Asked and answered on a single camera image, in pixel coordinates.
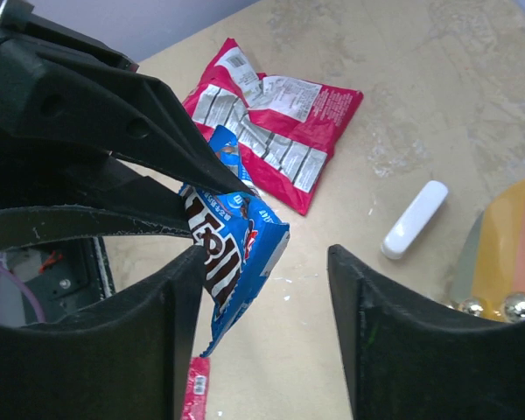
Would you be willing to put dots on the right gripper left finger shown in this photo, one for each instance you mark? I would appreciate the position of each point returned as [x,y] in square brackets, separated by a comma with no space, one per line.
[125,357]

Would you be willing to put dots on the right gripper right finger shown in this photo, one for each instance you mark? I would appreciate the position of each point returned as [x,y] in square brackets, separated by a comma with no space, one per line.
[408,357]

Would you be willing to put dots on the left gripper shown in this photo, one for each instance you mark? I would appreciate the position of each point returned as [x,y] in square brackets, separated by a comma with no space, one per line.
[75,115]

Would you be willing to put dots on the small pink candy packet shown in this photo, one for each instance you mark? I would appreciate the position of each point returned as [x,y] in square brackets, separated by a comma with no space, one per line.
[196,391]

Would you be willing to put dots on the blue m&m's packet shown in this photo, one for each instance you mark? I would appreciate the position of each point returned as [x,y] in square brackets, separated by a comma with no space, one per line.
[242,236]

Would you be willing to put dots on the pink snack bag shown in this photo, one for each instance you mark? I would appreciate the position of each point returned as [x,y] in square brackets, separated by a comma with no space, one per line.
[287,128]

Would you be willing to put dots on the round mini drawer cabinet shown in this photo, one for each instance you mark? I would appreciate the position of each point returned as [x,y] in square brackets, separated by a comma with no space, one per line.
[489,281]

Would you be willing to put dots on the small white plastic bar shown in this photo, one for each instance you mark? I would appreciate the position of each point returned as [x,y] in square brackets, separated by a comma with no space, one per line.
[414,219]

